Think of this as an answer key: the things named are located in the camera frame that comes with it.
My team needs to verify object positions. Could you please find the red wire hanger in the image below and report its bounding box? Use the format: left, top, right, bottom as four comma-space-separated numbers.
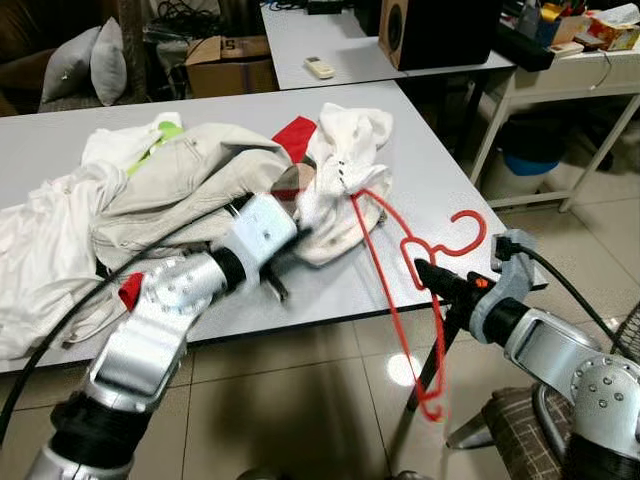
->
350, 188, 489, 423

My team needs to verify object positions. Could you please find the plain white shirt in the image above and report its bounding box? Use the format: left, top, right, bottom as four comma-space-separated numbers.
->
298, 103, 394, 266

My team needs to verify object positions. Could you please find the black table leg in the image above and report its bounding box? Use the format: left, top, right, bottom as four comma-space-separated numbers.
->
405, 300, 461, 421

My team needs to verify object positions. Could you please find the red garment with white stripe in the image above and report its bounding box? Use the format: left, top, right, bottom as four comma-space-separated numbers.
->
272, 116, 319, 163

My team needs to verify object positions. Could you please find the blue and white bucket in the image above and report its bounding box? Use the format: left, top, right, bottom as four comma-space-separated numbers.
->
495, 140, 573, 201

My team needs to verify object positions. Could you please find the plaid cushioned chair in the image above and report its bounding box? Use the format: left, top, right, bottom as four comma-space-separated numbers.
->
445, 385, 576, 480

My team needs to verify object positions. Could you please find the grey floor fan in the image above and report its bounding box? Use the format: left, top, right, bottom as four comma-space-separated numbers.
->
610, 305, 640, 361

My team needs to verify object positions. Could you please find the white remote control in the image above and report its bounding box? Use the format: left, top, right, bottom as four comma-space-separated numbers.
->
305, 57, 336, 79

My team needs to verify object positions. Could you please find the open brown cardboard box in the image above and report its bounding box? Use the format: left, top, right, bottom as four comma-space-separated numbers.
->
185, 35, 279, 98

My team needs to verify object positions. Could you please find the white side desk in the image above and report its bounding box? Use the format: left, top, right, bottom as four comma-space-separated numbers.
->
470, 45, 640, 213

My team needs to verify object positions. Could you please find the black soundbar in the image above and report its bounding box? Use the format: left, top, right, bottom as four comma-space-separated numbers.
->
497, 20, 556, 71

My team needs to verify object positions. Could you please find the black speaker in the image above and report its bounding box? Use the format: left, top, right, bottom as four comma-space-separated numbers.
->
378, 0, 501, 71

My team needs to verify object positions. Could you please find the white garment with green label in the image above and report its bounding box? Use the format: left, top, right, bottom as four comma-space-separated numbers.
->
0, 113, 191, 361

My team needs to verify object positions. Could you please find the grey pillow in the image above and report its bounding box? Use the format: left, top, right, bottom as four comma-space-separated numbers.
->
90, 17, 129, 106
40, 25, 103, 106

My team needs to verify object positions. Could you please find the yellow red tissue box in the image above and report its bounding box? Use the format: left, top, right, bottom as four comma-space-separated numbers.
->
585, 5, 640, 51

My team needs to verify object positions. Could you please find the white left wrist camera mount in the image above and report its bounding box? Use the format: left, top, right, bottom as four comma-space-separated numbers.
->
225, 193, 299, 288

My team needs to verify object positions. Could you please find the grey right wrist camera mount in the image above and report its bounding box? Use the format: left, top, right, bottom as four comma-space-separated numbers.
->
466, 230, 538, 341

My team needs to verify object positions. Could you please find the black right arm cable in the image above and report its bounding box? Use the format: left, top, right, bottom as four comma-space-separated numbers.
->
495, 235, 629, 361

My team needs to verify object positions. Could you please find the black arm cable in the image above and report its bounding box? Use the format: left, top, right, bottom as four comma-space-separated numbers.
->
0, 200, 251, 446
495, 235, 629, 361

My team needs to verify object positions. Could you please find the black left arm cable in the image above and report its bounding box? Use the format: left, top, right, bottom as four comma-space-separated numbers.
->
0, 200, 251, 446

